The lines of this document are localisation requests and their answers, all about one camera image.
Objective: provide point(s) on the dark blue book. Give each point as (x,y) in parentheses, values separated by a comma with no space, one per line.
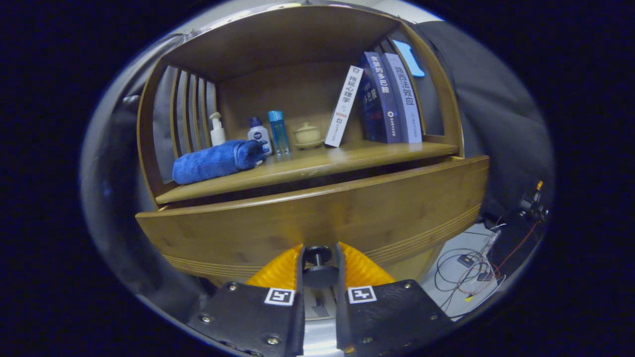
(377,99)

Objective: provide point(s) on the clear blue bottle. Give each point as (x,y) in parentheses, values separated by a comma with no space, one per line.
(279,134)

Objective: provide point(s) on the black device with orange top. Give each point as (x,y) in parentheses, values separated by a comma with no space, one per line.
(533,206)

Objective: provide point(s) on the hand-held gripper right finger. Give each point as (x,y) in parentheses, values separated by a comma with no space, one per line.
(387,312)

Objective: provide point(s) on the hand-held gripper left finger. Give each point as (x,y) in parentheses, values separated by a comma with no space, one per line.
(258,317)

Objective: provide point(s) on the beige lidded teacup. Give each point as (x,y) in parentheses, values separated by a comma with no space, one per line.
(307,136)

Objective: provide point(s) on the black backdrop cloth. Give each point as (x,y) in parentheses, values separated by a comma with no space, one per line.
(496,124)

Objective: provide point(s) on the white pump bottle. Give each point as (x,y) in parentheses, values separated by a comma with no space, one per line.
(218,135)

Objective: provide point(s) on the white bottle with blue cap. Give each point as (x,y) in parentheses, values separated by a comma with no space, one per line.
(258,134)

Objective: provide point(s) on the white book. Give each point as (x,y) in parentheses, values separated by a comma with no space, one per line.
(344,106)

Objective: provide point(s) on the small black adapter box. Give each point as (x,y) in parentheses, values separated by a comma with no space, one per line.
(466,261)

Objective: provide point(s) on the wooden drawer with black knob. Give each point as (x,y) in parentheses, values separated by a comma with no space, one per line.
(322,213)

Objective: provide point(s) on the wooden cabinet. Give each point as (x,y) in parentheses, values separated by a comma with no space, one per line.
(278,44)

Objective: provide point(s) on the rolled blue towel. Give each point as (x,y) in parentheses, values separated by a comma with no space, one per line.
(208,162)

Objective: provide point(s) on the wooden countertop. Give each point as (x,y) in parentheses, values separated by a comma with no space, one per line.
(317,161)

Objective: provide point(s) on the pale lilac book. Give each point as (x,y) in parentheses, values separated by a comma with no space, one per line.
(407,99)

